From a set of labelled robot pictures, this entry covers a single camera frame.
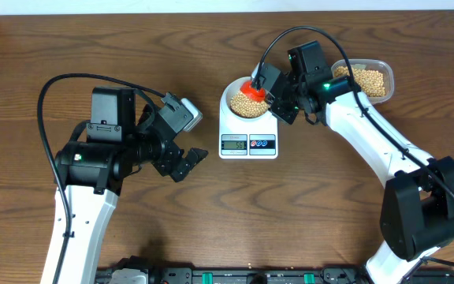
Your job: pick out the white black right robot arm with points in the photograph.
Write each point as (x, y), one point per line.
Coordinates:
(417, 212)

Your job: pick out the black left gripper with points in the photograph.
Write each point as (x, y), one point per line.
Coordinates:
(166, 163)

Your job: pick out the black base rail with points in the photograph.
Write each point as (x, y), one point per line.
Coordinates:
(136, 269)

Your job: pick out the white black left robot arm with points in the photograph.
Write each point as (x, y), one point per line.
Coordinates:
(101, 152)

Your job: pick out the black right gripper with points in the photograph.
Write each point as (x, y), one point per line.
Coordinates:
(278, 110)

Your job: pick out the grey round bowl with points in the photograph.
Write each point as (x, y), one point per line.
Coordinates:
(229, 92)

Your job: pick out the soybeans in bowl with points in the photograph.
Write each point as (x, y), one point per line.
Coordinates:
(245, 107)

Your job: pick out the white digital kitchen scale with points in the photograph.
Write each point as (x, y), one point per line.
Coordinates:
(247, 138)

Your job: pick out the red measuring scoop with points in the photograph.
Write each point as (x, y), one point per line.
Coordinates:
(254, 94)

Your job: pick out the soybeans pile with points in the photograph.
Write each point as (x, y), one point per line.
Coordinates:
(370, 81)

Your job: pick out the clear plastic soybean container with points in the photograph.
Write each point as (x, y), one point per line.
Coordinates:
(385, 69)

